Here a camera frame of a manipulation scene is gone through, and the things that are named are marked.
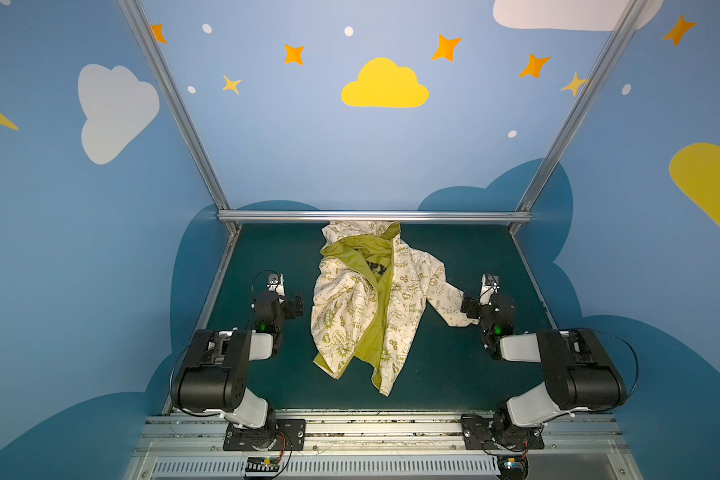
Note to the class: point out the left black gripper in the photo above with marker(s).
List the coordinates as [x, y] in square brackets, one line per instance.
[291, 306]

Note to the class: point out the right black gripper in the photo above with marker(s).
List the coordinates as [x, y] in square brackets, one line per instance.
[474, 306]

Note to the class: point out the white green printed jacket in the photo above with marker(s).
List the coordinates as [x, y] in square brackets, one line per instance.
[370, 296]

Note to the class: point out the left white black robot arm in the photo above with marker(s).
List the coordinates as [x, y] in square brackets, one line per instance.
[213, 372]

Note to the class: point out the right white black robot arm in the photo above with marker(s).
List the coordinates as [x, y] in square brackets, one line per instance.
[578, 374]

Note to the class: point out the left small circuit board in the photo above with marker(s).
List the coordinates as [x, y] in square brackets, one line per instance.
[262, 467]

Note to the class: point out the small circuit board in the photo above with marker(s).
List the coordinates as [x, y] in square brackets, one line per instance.
[262, 467]
[512, 468]

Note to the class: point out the right small circuit board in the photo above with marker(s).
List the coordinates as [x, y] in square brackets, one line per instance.
[512, 468]

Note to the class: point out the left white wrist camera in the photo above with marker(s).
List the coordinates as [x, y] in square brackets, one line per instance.
[275, 283]

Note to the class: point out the aluminium frame right post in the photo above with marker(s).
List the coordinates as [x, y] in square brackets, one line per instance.
[616, 44]

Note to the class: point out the aluminium frame post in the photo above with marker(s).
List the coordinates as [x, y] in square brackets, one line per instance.
[137, 20]
[616, 44]

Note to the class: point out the aluminium frame back rail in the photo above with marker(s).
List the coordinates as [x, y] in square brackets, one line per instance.
[434, 217]

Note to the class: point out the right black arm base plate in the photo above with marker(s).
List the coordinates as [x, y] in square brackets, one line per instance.
[480, 433]

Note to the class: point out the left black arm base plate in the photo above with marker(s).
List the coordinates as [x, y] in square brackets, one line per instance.
[282, 434]

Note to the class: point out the aluminium front rail base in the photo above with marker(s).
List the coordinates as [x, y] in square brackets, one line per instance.
[377, 444]

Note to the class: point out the aluminium frame left post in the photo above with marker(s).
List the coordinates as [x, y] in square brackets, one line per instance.
[137, 20]

